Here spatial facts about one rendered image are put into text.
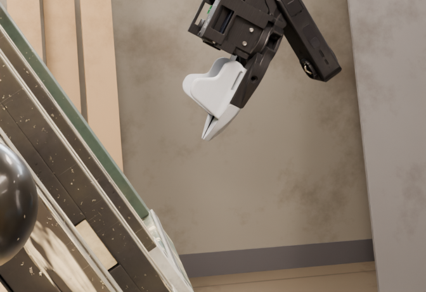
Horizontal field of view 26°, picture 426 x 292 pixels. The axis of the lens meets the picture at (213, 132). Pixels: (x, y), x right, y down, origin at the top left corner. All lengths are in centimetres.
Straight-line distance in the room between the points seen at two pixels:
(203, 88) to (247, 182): 353
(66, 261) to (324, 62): 37
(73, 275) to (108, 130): 299
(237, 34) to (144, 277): 48
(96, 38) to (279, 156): 117
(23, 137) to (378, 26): 310
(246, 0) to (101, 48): 291
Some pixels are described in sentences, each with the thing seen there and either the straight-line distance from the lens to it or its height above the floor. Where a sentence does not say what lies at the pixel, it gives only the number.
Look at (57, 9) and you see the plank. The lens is 393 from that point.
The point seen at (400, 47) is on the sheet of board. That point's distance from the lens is 426.
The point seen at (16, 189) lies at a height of 144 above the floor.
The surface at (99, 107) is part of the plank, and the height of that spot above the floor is 92.
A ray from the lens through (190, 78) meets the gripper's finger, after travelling 102.
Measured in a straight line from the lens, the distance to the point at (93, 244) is 131.
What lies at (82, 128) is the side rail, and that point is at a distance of 218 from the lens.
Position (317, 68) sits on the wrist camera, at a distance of 102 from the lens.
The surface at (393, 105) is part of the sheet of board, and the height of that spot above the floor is 88.
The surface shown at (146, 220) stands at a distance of 221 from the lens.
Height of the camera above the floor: 150
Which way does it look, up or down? 10 degrees down
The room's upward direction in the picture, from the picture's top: straight up
